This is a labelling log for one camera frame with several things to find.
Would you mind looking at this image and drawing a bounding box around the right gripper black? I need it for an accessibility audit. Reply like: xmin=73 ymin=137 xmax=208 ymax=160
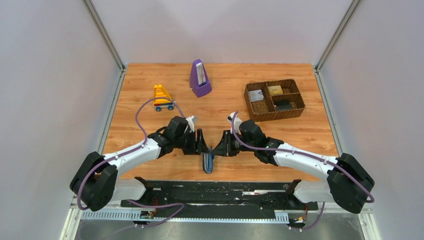
xmin=212 ymin=130 xmax=256 ymax=157

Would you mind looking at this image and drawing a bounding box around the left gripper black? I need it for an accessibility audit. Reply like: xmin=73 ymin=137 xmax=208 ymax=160
xmin=174 ymin=128 xmax=211 ymax=155

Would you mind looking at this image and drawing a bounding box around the blue leather card holder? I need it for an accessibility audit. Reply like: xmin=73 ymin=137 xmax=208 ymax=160
xmin=201 ymin=147 xmax=215 ymax=174

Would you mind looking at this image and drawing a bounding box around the white silver card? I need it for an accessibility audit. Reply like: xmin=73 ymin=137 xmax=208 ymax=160
xmin=247 ymin=89 xmax=264 ymax=103

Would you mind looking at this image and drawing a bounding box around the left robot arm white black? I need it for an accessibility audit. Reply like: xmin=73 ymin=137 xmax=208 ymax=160
xmin=69 ymin=115 xmax=209 ymax=212

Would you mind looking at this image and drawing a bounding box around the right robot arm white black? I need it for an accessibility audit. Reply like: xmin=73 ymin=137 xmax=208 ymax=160
xmin=212 ymin=119 xmax=375 ymax=214

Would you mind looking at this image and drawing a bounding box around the gold card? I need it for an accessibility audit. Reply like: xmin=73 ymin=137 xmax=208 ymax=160
xmin=267 ymin=85 xmax=284 ymax=96

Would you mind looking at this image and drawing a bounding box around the yellow toy on wheels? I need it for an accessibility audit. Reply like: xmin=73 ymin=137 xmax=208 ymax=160
xmin=153 ymin=84 xmax=175 ymax=112

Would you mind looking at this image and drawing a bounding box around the purple metronome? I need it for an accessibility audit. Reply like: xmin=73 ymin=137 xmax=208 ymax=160
xmin=189 ymin=59 xmax=212 ymax=98

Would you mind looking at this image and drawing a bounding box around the brown wicker divided basket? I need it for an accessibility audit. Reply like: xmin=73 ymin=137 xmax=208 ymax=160
xmin=244 ymin=78 xmax=306 ymax=122

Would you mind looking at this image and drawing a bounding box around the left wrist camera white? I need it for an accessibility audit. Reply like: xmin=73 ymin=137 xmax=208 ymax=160
xmin=185 ymin=115 xmax=198 ymax=133

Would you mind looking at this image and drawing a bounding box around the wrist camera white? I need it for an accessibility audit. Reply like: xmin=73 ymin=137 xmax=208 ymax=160
xmin=185 ymin=115 xmax=198 ymax=133
xmin=227 ymin=112 xmax=243 ymax=133

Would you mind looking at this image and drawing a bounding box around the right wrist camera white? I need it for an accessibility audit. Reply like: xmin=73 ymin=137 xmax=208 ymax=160
xmin=227 ymin=112 xmax=243 ymax=133

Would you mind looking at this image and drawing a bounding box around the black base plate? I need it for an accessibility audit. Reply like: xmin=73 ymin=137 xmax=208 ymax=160
xmin=137 ymin=180 xmax=318 ymax=218

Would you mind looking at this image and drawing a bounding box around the slotted cable duct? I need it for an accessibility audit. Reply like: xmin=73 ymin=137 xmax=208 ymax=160
xmin=80 ymin=209 xmax=290 ymax=224

